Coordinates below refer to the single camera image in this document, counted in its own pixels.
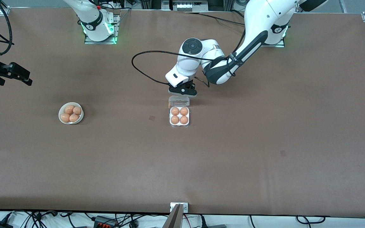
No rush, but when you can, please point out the silver table edge bracket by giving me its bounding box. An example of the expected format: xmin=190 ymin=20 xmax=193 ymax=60
xmin=170 ymin=203 xmax=189 ymax=213

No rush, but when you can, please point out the long black table cable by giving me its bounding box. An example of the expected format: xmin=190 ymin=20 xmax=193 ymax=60
xmin=184 ymin=11 xmax=246 ymax=25

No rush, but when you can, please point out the black looped cable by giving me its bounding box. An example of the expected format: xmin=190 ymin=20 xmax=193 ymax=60
xmin=297 ymin=215 xmax=326 ymax=225

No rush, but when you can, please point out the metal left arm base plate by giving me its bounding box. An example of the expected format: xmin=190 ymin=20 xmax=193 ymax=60
xmin=261 ymin=37 xmax=285 ymax=48

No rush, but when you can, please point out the grey camera pole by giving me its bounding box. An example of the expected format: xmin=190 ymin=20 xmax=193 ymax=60
xmin=163 ymin=204 xmax=184 ymax=228

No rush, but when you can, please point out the white bowl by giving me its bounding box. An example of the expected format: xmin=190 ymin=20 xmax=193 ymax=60
xmin=58 ymin=102 xmax=84 ymax=125

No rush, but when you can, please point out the clear plastic egg box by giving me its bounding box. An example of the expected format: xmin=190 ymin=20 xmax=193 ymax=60
xmin=169 ymin=95 xmax=190 ymax=128

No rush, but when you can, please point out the grey electrical box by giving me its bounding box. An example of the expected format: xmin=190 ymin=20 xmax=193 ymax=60
xmin=162 ymin=0 xmax=209 ymax=12

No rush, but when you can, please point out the black orange power strip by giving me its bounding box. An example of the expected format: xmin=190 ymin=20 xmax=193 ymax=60
xmin=94 ymin=216 xmax=118 ymax=228

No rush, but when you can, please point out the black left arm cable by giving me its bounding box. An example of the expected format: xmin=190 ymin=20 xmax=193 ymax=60
xmin=131 ymin=50 xmax=228 ymax=86

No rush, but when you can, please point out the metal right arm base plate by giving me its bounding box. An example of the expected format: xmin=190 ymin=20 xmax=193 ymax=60
xmin=84 ymin=14 xmax=121 ymax=45

